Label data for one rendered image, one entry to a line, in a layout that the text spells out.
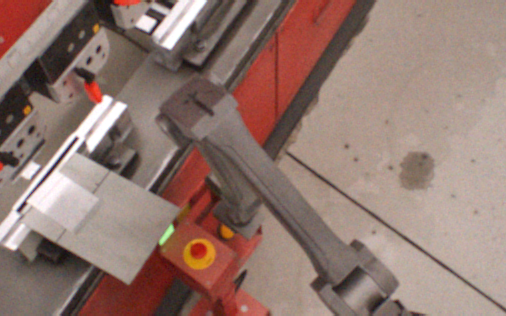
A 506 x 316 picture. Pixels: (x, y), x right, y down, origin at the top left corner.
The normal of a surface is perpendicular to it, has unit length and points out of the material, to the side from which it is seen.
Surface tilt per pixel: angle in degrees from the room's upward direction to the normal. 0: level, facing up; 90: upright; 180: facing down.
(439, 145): 0
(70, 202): 0
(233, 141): 39
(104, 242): 0
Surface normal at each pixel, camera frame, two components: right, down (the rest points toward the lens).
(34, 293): -0.04, -0.46
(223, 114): 0.30, 0.11
